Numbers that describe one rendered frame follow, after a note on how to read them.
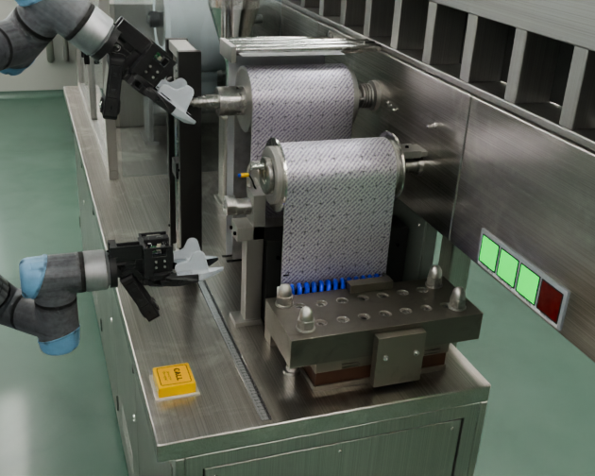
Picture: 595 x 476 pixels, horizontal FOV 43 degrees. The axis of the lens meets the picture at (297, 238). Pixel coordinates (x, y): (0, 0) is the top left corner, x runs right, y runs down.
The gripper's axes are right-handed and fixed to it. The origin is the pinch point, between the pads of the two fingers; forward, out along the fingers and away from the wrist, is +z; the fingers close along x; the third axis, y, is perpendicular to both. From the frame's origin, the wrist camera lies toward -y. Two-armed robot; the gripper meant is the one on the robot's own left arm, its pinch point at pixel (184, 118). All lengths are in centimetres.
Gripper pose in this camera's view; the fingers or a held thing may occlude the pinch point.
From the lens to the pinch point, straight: 142.0
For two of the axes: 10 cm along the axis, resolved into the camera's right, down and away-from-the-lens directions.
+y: 6.5, -7.5, -1.2
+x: -3.3, -4.1, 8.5
